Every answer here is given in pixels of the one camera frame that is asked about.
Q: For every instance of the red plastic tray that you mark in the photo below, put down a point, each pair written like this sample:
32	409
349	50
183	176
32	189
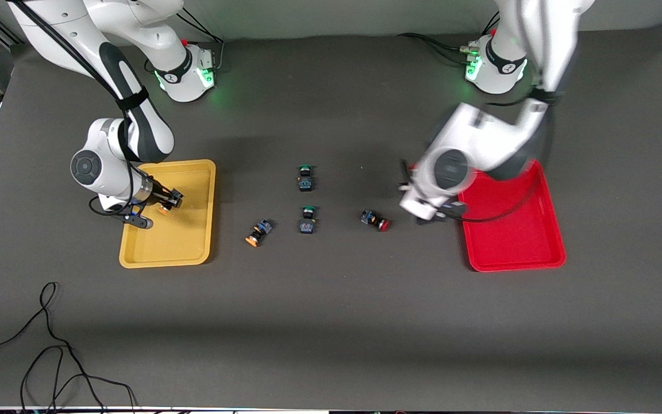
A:
515	241

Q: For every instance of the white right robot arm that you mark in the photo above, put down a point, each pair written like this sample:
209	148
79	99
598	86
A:
135	26

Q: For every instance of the orange push button switch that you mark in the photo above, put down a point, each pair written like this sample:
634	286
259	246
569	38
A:
259	232
164	210

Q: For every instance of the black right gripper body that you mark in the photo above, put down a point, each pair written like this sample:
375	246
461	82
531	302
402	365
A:
160	194

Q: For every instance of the dark grey table mat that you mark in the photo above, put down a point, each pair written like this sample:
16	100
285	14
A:
331	322

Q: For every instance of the yellow plastic tray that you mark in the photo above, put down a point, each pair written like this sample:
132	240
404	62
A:
187	241

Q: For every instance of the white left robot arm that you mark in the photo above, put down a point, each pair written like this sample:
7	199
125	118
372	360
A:
503	144

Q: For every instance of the green push button switch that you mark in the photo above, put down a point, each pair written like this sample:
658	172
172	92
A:
307	221
306	181

